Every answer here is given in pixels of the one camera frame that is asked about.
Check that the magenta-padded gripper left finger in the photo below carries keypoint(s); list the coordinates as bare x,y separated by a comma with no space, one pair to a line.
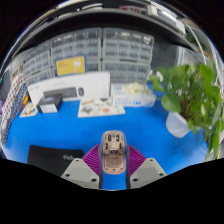
78,171

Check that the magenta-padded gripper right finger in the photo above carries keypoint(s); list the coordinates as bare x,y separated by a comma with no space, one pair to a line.
148,170

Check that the transparent pink computer mouse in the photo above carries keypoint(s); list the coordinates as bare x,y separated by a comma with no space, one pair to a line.
114,160

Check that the black mouse pad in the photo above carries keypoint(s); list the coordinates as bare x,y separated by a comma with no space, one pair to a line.
50,156

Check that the large illustrated sticker sheet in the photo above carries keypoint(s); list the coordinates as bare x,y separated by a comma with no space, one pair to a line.
100,108

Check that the small black box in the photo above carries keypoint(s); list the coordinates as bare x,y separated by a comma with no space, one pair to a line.
50,105

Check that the green plant in white pot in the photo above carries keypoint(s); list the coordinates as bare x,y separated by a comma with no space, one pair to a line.
193,96

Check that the small yellow object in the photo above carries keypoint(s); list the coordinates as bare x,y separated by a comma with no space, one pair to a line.
25,100

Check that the white keyboard packaging box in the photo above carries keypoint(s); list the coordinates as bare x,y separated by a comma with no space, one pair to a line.
96,83

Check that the patterned checkered cloth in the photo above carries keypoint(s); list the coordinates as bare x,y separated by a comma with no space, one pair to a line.
11,106

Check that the yellow cardboard box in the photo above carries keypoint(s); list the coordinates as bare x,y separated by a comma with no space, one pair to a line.
70,66

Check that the dark overhead shelf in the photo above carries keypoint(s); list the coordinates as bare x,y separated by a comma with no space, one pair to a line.
106,18

